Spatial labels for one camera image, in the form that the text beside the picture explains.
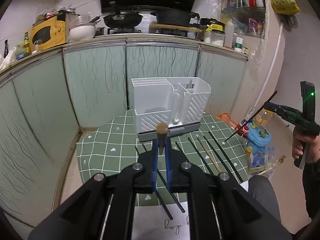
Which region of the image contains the brown wooden chopstick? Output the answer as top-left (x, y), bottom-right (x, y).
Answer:
top-left (197, 137), bottom-right (221, 173)
top-left (156, 123), bottom-right (169, 155)

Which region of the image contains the black chopstick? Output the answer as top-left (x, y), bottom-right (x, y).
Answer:
top-left (136, 153), bottom-right (188, 220)
top-left (224, 90), bottom-right (278, 142)
top-left (175, 140), bottom-right (214, 175)
top-left (203, 136), bottom-right (234, 177)
top-left (208, 131), bottom-right (244, 183)
top-left (187, 136), bottom-right (221, 176)
top-left (134, 146), bottom-right (174, 221)

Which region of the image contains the person's right hand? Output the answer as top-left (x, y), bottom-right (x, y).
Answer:
top-left (292, 128), bottom-right (320, 164)

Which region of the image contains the white utensil holder rack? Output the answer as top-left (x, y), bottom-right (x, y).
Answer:
top-left (131, 77), bottom-right (211, 142)

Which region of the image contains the blue plastic container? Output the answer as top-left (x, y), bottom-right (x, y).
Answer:
top-left (247, 122), bottom-right (272, 167)

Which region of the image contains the red cap dark bottle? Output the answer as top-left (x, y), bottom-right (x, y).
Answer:
top-left (238, 125), bottom-right (249, 138)

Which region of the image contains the orange bag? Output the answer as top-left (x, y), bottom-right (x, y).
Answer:
top-left (216, 113), bottom-right (238, 129)

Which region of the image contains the white paper sheet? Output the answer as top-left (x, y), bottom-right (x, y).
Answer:
top-left (132, 202), bottom-right (190, 239)

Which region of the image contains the green label bottle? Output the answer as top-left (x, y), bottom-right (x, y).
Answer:
top-left (234, 36), bottom-right (244, 53)

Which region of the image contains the clear jar white powder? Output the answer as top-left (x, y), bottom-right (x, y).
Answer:
top-left (210, 31), bottom-right (225, 47)

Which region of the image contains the wooden cutting board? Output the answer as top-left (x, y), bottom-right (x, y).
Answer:
top-left (149, 23), bottom-right (202, 33)

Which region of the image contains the white squeeze bottle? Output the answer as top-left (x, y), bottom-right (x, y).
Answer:
top-left (223, 20), bottom-right (234, 48)

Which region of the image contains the black cooking pot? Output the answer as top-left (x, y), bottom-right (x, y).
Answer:
top-left (150, 9), bottom-right (200, 27)

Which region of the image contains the yellow plastic bag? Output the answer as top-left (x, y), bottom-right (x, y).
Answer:
top-left (271, 0), bottom-right (300, 15)

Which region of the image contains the black frying pan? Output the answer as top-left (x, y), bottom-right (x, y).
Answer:
top-left (103, 1), bottom-right (143, 29)

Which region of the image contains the white bowl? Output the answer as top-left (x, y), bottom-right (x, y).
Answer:
top-left (69, 23), bottom-right (96, 42)

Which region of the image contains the yellow microwave oven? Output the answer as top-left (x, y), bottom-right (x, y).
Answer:
top-left (30, 17), bottom-right (67, 50)

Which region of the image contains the green glass bottle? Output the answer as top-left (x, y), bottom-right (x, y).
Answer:
top-left (23, 32), bottom-right (30, 55)

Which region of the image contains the dark soy sauce bottle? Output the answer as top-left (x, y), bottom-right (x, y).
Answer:
top-left (3, 40), bottom-right (9, 58)

